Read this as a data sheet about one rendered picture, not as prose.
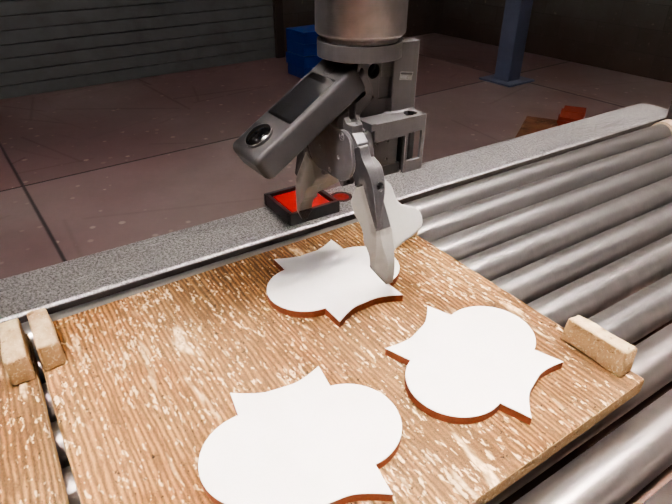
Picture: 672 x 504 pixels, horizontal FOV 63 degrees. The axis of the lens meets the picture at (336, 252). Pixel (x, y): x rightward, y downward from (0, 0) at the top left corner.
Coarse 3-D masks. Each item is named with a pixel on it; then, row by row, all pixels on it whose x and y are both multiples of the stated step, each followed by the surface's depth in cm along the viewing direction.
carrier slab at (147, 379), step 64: (256, 256) 60; (448, 256) 60; (64, 320) 51; (128, 320) 51; (192, 320) 51; (256, 320) 51; (320, 320) 51; (384, 320) 51; (64, 384) 44; (128, 384) 44; (192, 384) 44; (256, 384) 44; (384, 384) 44; (576, 384) 44; (640, 384) 44; (128, 448) 39; (192, 448) 39; (448, 448) 39; (512, 448) 39
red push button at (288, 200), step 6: (288, 192) 76; (294, 192) 76; (276, 198) 74; (282, 198) 74; (288, 198) 74; (294, 198) 74; (318, 198) 74; (324, 198) 74; (282, 204) 73; (288, 204) 73; (294, 204) 73; (312, 204) 73; (318, 204) 73; (294, 210) 71
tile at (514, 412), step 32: (448, 320) 50; (480, 320) 50; (512, 320) 50; (416, 352) 46; (448, 352) 46; (480, 352) 46; (512, 352) 46; (416, 384) 43; (448, 384) 43; (480, 384) 43; (512, 384) 43; (448, 416) 40; (480, 416) 40; (512, 416) 41
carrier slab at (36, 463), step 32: (0, 352) 47; (32, 352) 47; (0, 384) 44; (32, 384) 44; (0, 416) 41; (32, 416) 41; (0, 448) 39; (32, 448) 39; (0, 480) 37; (32, 480) 37
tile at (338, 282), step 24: (288, 264) 57; (312, 264) 57; (336, 264) 57; (360, 264) 57; (288, 288) 54; (312, 288) 54; (336, 288) 54; (360, 288) 54; (384, 288) 54; (288, 312) 51; (312, 312) 51; (336, 312) 51
